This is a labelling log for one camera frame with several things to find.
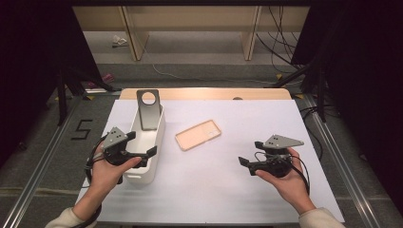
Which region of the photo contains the person's right hand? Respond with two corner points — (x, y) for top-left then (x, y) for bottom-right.
(256, 147), (317, 214)

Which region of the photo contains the right hand-held gripper cable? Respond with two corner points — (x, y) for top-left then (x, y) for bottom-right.
(253, 151), (312, 196)

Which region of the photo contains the dark curtain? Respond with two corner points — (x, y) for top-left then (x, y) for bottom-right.
(291, 0), (403, 217)
(0, 0), (103, 167)

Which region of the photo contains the person's left hand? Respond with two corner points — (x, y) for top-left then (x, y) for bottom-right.
(85, 143), (143, 203)

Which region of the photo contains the crumpled white paper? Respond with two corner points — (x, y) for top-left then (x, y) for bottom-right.
(111, 34), (128, 48)

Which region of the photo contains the aluminium floor rail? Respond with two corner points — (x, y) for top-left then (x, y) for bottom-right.
(0, 94), (84, 228)
(303, 94), (383, 228)

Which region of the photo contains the hand-held gripper cable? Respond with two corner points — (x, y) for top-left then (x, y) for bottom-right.
(253, 151), (312, 196)
(70, 136), (107, 228)

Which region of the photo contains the left hand-held gripper cable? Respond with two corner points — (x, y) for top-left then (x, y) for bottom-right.
(70, 136), (107, 228)

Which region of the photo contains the beige wooden desk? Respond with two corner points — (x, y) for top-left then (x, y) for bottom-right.
(72, 5), (311, 62)

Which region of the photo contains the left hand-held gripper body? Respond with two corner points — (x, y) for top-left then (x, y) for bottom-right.
(102, 126), (148, 185)

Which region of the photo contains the black metal stand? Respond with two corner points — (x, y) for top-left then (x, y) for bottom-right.
(56, 66), (123, 127)
(272, 60), (327, 123)

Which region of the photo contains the black cable bundle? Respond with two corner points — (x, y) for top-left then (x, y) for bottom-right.
(256, 5), (305, 74)

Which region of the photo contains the pink floor object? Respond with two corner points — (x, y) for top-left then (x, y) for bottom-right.
(86, 73), (115, 89)

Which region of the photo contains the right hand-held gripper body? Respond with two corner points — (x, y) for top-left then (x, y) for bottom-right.
(249, 134), (305, 179)

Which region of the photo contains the white table mat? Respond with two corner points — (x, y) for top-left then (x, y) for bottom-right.
(75, 99), (346, 225)

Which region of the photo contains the white plastic storage box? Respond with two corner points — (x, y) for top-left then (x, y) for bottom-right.
(123, 103), (167, 186)

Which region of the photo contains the beige phone case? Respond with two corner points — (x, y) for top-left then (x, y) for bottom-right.
(174, 119), (222, 152)

